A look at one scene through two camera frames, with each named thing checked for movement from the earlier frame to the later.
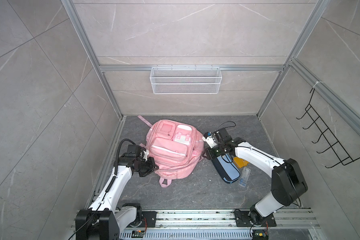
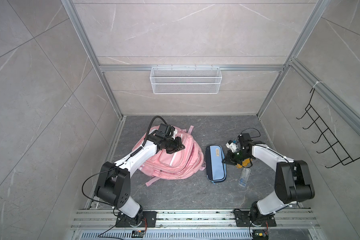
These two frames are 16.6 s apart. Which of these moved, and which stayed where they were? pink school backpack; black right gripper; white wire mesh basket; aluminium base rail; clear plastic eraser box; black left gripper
Moved: pink school backpack; black right gripper; black left gripper
Stayed: white wire mesh basket; clear plastic eraser box; aluminium base rail
